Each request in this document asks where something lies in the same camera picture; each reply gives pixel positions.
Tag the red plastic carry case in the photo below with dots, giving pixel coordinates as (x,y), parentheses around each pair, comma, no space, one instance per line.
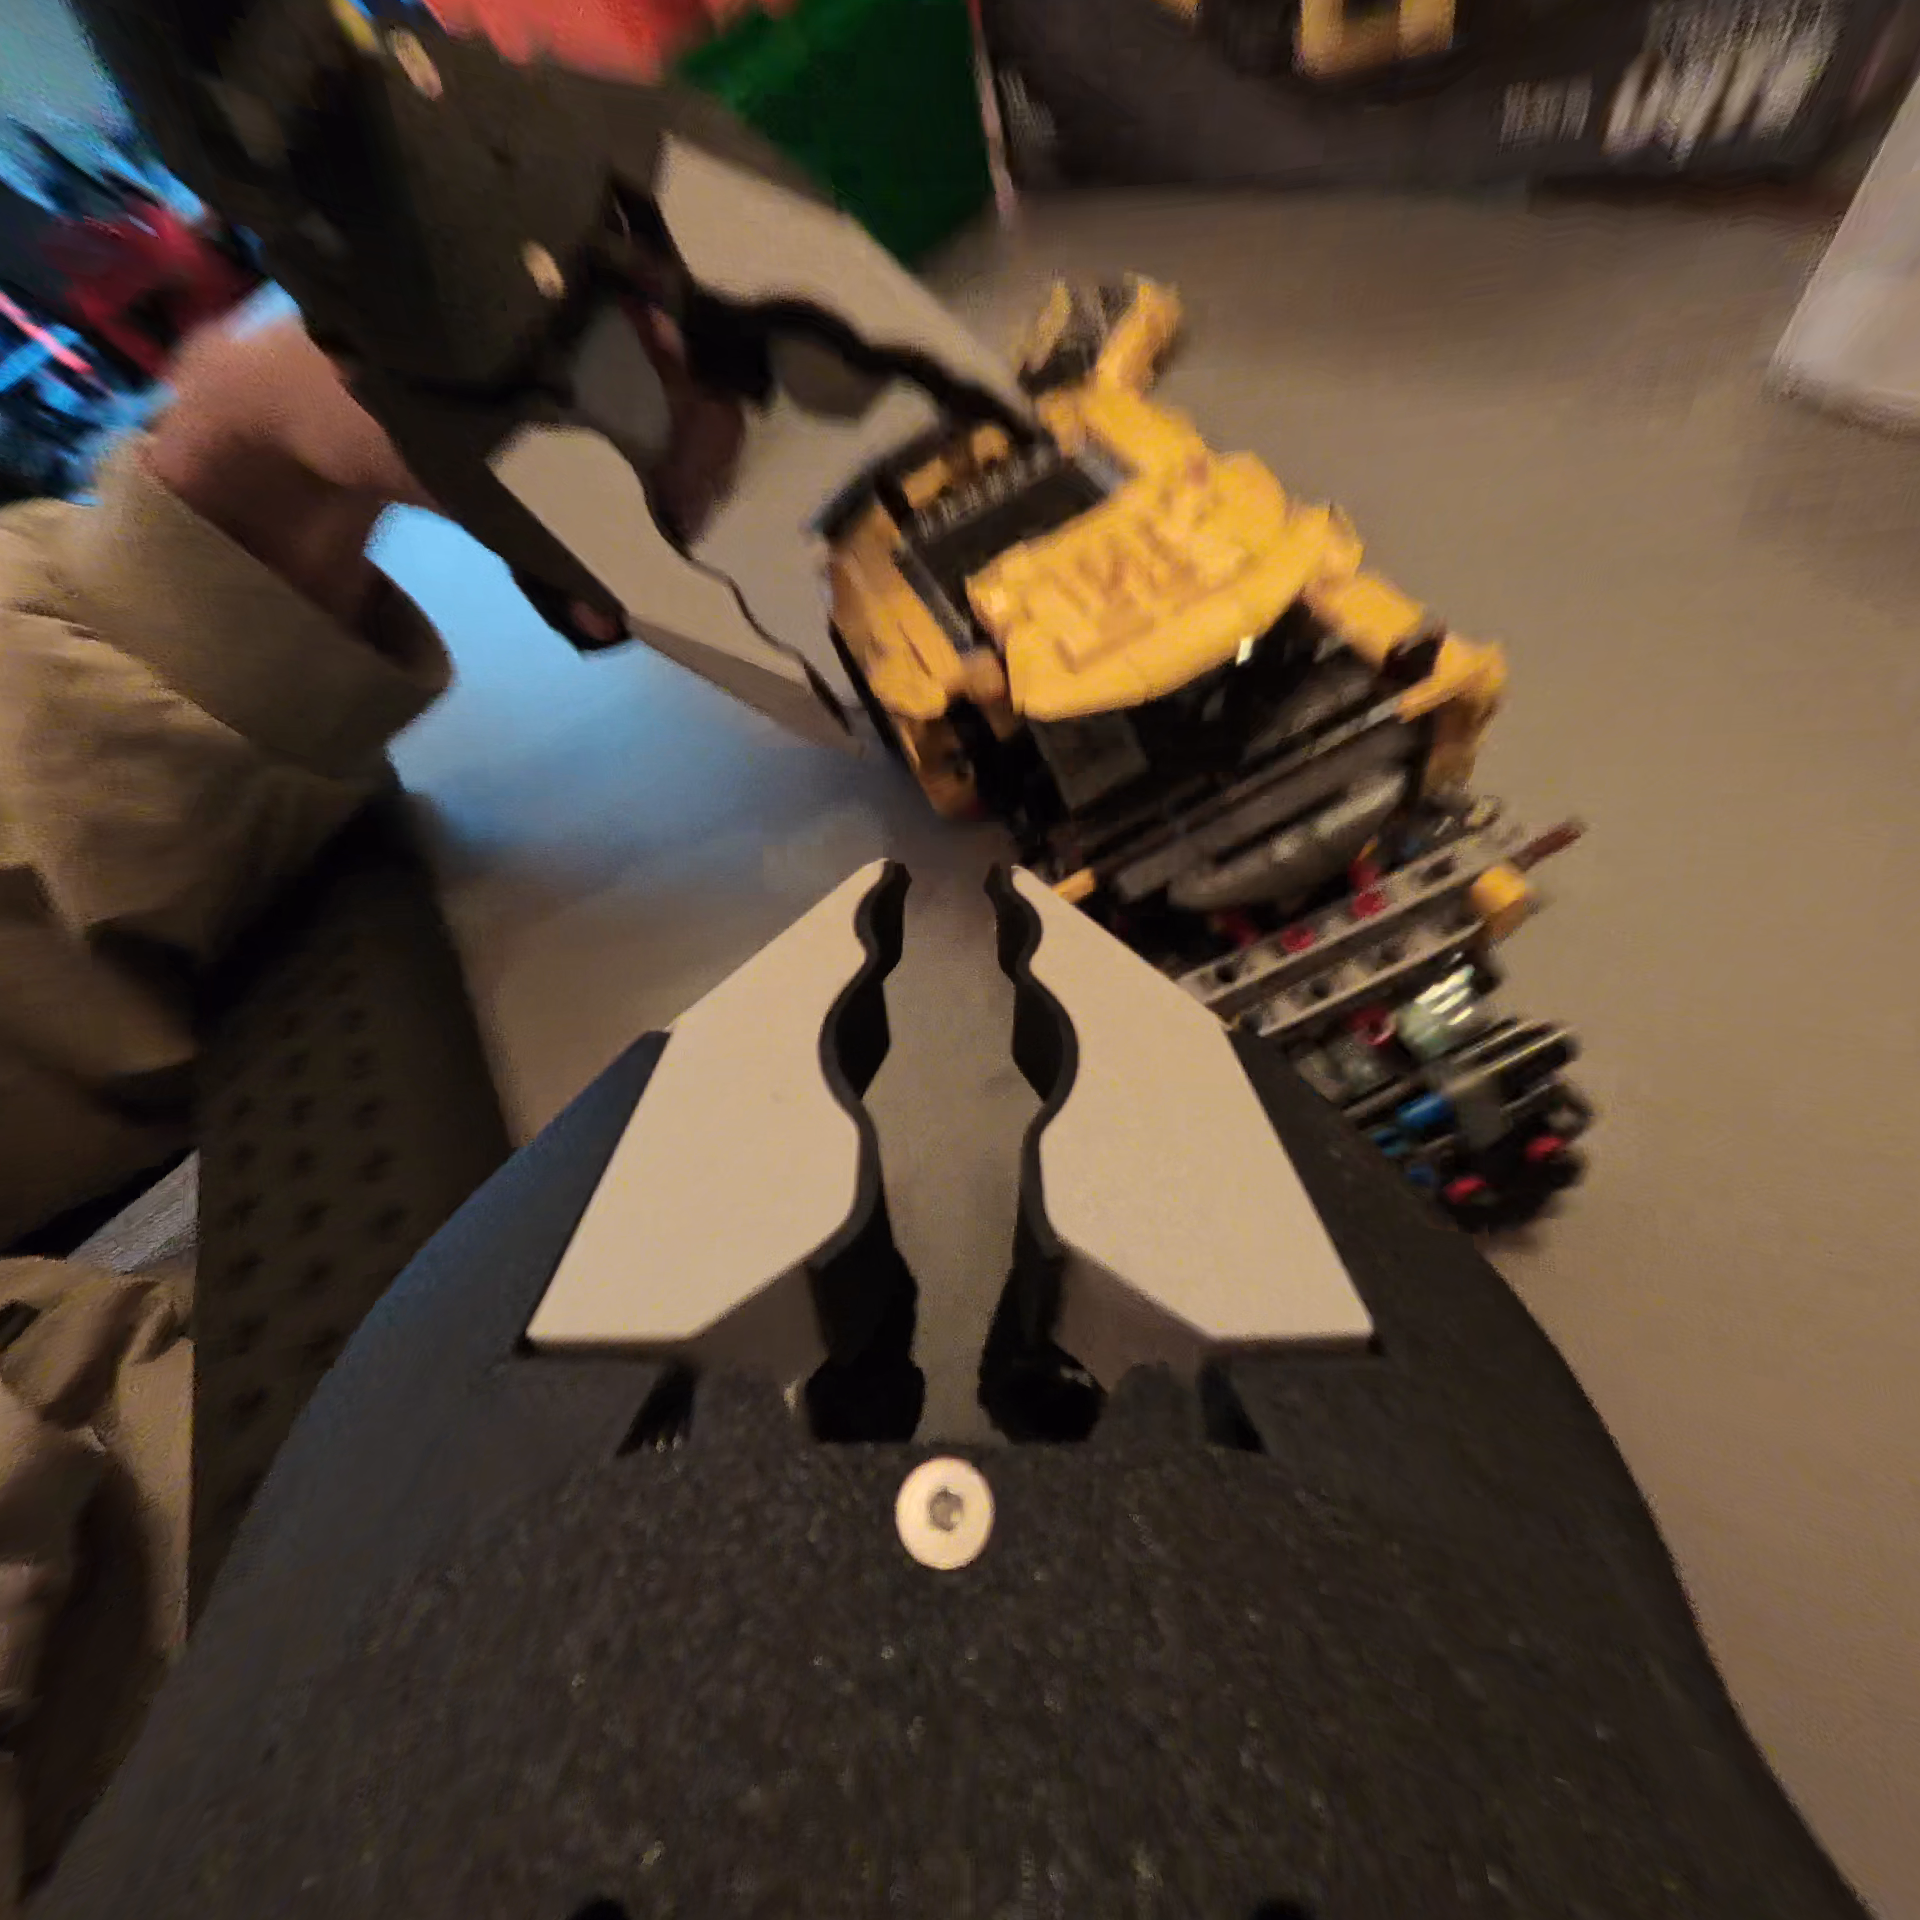
(569,26)

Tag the yellow toy brick car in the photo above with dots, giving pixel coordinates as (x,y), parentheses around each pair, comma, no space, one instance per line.
(1142,586)

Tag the green plastic bin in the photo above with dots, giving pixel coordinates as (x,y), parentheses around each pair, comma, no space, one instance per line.
(855,106)

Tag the dark toy car box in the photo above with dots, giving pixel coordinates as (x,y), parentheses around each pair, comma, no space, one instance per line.
(1500,106)

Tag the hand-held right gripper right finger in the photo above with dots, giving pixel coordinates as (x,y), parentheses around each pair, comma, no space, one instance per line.
(1184,1185)

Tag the black perforated board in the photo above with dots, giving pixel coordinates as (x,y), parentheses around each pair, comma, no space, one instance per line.
(329,1125)

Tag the grey instruction booklet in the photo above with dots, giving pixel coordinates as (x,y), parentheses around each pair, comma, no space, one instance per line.
(1860,300)

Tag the grey desk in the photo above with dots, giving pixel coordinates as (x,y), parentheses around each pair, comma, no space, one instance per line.
(1651,676)

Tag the person's left forearm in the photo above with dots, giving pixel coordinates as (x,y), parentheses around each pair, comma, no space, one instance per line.
(152,751)

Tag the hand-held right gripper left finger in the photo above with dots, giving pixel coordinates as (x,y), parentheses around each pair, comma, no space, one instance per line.
(721,1185)

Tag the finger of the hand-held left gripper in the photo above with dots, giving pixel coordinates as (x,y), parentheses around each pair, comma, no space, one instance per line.
(794,256)
(630,557)

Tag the person's left hand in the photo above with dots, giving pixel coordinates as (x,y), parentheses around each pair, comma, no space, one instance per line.
(271,437)

